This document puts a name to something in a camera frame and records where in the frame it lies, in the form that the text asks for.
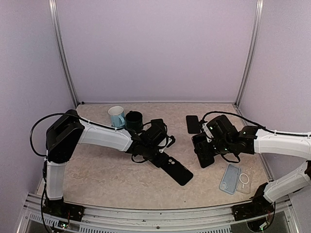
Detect left aluminium frame post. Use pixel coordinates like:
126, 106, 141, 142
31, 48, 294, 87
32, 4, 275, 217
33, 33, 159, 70
48, 0, 79, 107

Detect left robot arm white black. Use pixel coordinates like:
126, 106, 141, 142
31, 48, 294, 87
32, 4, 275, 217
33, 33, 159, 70
46, 109, 173, 216

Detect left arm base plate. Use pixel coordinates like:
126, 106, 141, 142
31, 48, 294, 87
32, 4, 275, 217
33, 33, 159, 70
43, 202, 85, 222

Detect light blue ceramic mug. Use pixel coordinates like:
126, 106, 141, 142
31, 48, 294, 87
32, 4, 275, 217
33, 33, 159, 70
108, 106, 126, 128

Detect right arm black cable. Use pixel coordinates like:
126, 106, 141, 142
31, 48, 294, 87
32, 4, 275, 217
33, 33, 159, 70
200, 111, 311, 136

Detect aluminium frame post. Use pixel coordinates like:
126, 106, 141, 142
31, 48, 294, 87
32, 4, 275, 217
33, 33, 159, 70
235, 0, 264, 108
48, 0, 79, 107

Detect dark green ceramic mug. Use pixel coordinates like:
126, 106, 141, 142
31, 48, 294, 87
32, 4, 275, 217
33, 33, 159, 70
125, 111, 143, 133

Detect black phone upper right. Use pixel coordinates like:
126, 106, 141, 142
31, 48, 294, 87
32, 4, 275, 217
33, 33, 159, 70
186, 115, 201, 134

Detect black phone case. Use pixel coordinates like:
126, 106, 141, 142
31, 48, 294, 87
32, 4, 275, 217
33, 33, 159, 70
161, 157, 193, 186

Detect right aluminium frame post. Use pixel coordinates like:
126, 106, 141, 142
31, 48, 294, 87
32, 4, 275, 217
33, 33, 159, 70
235, 0, 264, 108

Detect clear magsafe phone case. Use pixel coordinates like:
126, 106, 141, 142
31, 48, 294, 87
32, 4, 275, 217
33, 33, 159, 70
237, 167, 253, 195

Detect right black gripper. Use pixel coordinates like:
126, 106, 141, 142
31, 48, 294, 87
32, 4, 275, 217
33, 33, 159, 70
196, 138, 233, 159

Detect light blue phone case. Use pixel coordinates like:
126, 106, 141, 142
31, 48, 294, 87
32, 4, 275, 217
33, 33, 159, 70
219, 164, 242, 195

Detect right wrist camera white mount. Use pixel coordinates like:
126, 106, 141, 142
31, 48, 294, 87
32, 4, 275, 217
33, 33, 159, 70
202, 122, 213, 142

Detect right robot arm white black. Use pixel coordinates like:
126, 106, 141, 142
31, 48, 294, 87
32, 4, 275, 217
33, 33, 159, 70
191, 115, 311, 216

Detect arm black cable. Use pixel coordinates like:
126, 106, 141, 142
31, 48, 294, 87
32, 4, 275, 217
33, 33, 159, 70
29, 113, 81, 157
200, 111, 311, 136

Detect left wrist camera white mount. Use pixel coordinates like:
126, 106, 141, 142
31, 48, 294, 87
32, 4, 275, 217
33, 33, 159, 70
158, 135, 175, 153

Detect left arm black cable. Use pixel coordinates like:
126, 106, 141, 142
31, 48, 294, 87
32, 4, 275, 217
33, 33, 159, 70
29, 113, 81, 157

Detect black phone pink edge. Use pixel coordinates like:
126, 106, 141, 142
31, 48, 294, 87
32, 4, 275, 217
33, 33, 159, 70
191, 133, 216, 168

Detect front aluminium rail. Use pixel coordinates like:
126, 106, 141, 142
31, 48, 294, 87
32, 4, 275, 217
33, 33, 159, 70
14, 195, 302, 233

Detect white grey ringed plate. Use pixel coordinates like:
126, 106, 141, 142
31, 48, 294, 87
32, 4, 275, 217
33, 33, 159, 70
109, 125, 146, 134

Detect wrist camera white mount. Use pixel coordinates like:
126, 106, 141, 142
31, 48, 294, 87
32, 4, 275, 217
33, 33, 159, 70
158, 135, 175, 153
202, 122, 213, 142

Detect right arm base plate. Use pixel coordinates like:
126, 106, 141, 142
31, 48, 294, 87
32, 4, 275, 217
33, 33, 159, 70
231, 202, 275, 221

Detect black phone upper middle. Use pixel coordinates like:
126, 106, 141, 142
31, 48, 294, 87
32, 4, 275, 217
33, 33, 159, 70
151, 118, 164, 124

